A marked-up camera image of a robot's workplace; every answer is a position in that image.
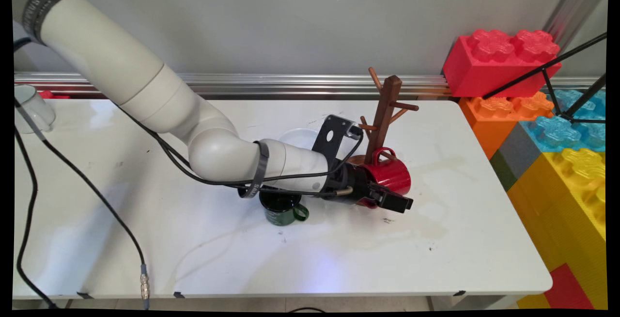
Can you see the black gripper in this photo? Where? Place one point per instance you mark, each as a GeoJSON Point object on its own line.
{"type": "Point", "coordinates": [351, 183]}

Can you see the red mug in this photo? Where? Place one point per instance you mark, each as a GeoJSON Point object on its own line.
{"type": "Point", "coordinates": [392, 174]}

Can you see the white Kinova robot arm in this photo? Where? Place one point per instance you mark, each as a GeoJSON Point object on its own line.
{"type": "Point", "coordinates": [145, 89]}

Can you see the brown wooden mug tree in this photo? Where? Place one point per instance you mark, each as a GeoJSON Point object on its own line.
{"type": "Point", "coordinates": [382, 113]}

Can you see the dark green mug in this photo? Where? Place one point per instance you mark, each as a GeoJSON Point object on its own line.
{"type": "Point", "coordinates": [283, 210]}

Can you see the blue and white bowl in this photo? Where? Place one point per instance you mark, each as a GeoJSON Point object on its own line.
{"type": "Point", "coordinates": [302, 137]}

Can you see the dark green giant building brick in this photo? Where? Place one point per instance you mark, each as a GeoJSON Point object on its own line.
{"type": "Point", "coordinates": [503, 171]}

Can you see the orange giant building brick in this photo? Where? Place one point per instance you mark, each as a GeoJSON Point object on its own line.
{"type": "Point", "coordinates": [494, 118]}

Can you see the grey giant building brick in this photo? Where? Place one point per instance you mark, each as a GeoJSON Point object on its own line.
{"type": "Point", "coordinates": [518, 152]}

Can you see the red giant building brick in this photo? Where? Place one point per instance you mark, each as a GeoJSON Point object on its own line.
{"type": "Point", "coordinates": [484, 70]}

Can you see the yellow giant building brick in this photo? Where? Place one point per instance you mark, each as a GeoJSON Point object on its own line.
{"type": "Point", "coordinates": [562, 205]}

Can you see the blue giant building brick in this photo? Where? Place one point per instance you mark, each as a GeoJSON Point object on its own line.
{"type": "Point", "coordinates": [557, 133]}

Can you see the small red flat brick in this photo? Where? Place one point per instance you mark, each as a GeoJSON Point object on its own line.
{"type": "Point", "coordinates": [566, 290]}

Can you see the black tripod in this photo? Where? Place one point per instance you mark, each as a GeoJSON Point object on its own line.
{"type": "Point", "coordinates": [547, 67]}

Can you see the small red object behind table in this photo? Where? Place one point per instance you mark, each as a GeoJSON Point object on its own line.
{"type": "Point", "coordinates": [53, 95]}

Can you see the white mug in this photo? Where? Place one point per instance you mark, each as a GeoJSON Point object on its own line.
{"type": "Point", "coordinates": [31, 111]}

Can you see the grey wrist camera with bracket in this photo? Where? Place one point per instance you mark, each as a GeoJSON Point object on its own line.
{"type": "Point", "coordinates": [334, 137]}

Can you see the horizontal aluminium rail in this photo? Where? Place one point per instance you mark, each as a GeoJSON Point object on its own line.
{"type": "Point", "coordinates": [290, 84]}

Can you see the slanted aluminium post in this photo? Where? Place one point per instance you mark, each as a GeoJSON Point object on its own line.
{"type": "Point", "coordinates": [574, 7]}

